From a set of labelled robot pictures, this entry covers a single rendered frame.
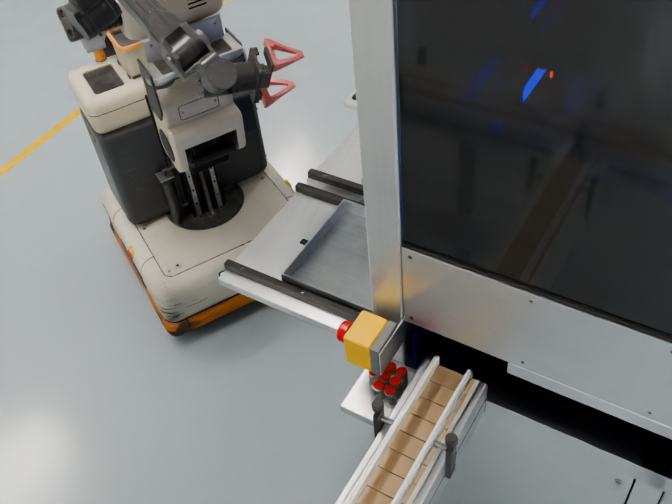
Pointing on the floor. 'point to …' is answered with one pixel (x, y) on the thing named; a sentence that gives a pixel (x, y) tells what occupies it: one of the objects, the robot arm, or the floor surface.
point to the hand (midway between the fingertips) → (295, 70)
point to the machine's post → (381, 155)
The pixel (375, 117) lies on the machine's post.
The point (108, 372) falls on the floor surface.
